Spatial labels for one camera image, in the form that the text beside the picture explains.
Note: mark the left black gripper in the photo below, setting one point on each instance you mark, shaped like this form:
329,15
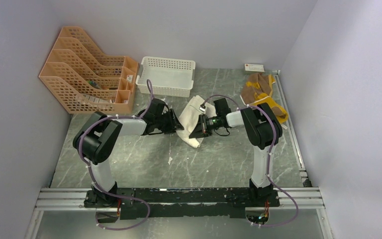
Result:
174,124

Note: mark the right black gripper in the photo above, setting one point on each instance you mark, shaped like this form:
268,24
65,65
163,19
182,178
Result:
201,130

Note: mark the cream white towel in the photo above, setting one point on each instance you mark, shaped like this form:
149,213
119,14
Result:
188,120

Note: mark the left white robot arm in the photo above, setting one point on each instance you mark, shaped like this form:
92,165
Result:
96,140

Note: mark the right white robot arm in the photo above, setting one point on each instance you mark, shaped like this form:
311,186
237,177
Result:
263,131

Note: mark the white plastic basket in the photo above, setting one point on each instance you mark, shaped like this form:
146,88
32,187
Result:
169,77

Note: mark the brown yellow towel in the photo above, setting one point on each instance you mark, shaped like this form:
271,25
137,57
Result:
258,89

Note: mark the small white red box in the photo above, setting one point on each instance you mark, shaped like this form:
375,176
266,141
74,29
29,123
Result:
254,67

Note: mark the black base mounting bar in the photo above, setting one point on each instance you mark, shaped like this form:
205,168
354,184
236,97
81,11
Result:
183,202

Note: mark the orange plastic file organizer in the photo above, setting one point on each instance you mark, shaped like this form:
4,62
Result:
84,79

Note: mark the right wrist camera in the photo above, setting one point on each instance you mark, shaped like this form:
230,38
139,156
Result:
203,109

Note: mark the aluminium frame rail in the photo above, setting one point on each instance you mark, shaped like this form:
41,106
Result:
165,161

